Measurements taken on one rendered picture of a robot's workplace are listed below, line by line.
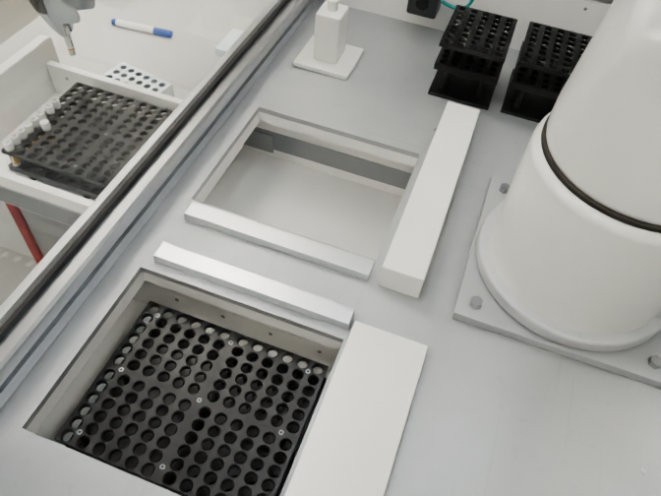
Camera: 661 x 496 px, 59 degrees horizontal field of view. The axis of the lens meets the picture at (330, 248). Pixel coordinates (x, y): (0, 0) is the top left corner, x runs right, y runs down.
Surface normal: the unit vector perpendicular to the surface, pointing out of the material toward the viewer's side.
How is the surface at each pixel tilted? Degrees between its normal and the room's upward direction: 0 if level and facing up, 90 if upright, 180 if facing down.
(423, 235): 0
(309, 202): 0
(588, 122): 91
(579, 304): 90
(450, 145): 0
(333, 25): 90
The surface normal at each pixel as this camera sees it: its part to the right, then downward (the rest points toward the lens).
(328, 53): -0.34, 0.72
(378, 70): 0.07, -0.63
